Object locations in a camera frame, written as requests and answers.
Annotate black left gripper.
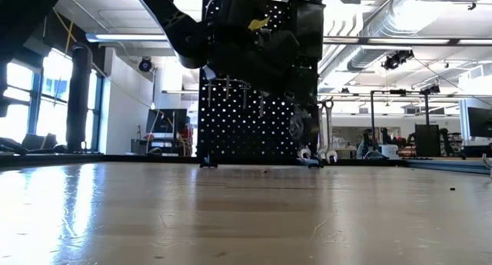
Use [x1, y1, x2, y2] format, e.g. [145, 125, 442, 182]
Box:
[207, 26, 320, 116]

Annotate yellow cable tag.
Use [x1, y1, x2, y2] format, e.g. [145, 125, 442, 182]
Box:
[248, 15, 271, 31]

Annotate black metal pegboard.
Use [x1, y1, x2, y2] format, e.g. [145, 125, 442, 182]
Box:
[198, 0, 326, 169]

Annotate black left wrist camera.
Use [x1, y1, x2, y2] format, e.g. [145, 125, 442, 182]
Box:
[214, 0, 270, 28]

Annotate black bag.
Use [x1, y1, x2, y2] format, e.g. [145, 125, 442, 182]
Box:
[0, 132, 68, 157]

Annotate black pegboard bin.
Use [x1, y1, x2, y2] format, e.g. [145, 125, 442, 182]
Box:
[288, 0, 325, 61]

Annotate black upright post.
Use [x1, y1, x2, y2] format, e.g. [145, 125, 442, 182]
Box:
[65, 42, 94, 154]

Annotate white container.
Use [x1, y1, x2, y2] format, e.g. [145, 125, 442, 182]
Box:
[378, 144, 403, 161]

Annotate metal screwdriver holder rack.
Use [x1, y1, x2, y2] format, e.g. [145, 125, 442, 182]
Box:
[203, 76, 266, 95]

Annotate black ceiling track light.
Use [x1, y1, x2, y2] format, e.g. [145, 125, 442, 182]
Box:
[382, 49, 415, 71]
[420, 82, 442, 96]

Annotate black ceiling camera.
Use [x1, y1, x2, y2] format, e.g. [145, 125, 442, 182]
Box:
[138, 56, 154, 74]

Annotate black computer monitor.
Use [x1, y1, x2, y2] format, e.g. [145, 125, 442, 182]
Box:
[467, 106, 492, 138]
[145, 108, 188, 135]

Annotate black perforated computer tower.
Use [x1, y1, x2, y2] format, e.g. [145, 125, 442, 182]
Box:
[414, 123, 441, 157]

